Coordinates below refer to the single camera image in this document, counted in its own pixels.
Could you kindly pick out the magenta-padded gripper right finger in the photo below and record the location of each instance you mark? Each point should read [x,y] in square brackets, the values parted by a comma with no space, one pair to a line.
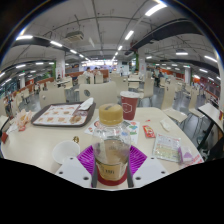
[150,171]

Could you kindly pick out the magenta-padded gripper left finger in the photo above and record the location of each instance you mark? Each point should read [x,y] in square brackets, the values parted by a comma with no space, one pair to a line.
[71,171]

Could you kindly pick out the clear yellow-capped drink bottle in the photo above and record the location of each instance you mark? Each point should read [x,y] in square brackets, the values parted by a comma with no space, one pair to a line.
[111,146]

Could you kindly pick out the white patterned paper cup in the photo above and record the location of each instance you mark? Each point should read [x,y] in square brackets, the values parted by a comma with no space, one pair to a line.
[65,151]

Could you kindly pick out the clear plastic paper packet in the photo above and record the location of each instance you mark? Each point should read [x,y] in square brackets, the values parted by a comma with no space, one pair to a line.
[166,148]

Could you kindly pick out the small gold cap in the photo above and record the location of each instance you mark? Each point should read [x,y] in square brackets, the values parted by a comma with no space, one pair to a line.
[76,139]

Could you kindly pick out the small purple packet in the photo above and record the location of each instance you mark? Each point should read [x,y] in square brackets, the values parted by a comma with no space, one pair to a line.
[185,155]

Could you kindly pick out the red sauce packet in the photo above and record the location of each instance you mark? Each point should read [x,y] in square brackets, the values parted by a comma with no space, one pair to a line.
[149,131]

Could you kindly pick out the white red-text table sticker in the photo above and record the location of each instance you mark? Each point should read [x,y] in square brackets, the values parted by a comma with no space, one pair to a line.
[197,160]

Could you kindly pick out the crumpled white tissue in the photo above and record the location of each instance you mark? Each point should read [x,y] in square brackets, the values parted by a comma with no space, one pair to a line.
[165,125]

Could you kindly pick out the brown food tray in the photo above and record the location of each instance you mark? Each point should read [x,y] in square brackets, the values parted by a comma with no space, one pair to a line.
[56,116]

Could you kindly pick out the tall red paper cup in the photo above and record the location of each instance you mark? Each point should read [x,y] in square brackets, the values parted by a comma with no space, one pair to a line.
[129,108]

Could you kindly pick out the white paper napkin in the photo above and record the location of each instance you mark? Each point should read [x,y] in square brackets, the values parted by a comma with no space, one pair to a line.
[86,104]

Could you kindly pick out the crumpled food wrapper bag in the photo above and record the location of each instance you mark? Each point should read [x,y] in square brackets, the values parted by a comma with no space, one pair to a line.
[21,118]

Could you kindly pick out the small red box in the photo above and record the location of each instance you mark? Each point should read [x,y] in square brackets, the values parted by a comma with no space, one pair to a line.
[4,137]

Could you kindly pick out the beige chair with round hole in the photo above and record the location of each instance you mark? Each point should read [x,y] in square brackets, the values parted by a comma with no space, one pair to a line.
[51,97]
[100,95]

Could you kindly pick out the group of beige chairs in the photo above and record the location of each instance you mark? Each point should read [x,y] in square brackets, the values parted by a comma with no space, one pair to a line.
[146,88]

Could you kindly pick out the beige neighbouring table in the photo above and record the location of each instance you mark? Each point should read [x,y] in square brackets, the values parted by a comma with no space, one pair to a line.
[2,121]
[211,113]

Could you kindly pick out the person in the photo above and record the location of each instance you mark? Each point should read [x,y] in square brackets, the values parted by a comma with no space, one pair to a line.
[97,71]
[156,72]
[87,72]

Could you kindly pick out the ceiling air conditioner unit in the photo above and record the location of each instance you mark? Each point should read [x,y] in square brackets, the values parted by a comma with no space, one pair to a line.
[74,36]

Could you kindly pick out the group of ceiling lights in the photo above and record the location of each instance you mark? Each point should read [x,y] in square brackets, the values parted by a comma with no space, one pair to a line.
[155,9]

